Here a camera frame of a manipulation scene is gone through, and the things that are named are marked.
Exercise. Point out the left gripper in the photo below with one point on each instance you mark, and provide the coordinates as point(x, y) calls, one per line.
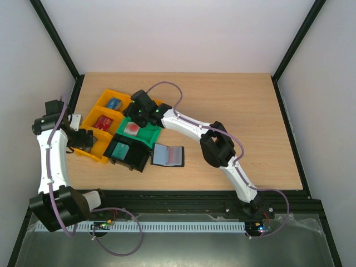
point(82, 142)

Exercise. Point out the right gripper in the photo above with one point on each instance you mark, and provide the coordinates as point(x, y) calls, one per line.
point(131, 110)

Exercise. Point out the black leather card holder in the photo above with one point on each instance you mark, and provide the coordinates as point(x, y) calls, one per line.
point(168, 156)

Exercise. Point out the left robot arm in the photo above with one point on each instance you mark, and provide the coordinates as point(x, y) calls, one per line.
point(53, 167)

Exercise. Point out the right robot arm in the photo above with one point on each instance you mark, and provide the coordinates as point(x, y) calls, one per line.
point(216, 144)

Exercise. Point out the red circle card stack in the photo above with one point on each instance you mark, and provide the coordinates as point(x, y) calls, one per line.
point(131, 129)

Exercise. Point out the red VIP card stack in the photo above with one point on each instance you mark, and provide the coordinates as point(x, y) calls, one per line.
point(103, 123)

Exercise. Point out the blue VIP card stack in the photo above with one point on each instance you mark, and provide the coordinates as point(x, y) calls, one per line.
point(114, 104)

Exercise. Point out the teal card stack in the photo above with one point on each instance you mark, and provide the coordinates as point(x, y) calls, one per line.
point(120, 151)

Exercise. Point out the green bin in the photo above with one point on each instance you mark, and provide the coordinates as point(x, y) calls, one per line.
point(147, 136)

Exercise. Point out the yellow bin far right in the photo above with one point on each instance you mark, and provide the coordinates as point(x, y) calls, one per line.
point(158, 102)

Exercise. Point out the yellow bin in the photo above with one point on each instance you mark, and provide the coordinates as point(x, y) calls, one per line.
point(103, 135)
point(158, 102)
point(108, 94)

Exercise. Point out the yellow bin far left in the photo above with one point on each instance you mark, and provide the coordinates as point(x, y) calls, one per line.
point(108, 94)

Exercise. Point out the yellow bin near left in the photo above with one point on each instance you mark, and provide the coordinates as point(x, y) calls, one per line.
point(103, 135)

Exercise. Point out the black bin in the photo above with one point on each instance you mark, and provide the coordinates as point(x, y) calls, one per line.
point(137, 156)

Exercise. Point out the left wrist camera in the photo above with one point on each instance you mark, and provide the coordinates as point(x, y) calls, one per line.
point(75, 121)

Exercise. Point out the white slotted cable duct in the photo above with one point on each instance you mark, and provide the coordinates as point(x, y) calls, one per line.
point(162, 227)

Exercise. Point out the left black frame post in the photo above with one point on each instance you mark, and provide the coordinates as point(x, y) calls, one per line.
point(56, 39)

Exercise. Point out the black frame post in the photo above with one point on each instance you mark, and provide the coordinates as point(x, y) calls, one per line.
point(56, 39)
point(298, 38)

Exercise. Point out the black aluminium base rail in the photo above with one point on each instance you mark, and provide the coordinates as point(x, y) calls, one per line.
point(223, 203)

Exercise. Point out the right black frame post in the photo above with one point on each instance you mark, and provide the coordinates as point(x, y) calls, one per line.
point(298, 38)

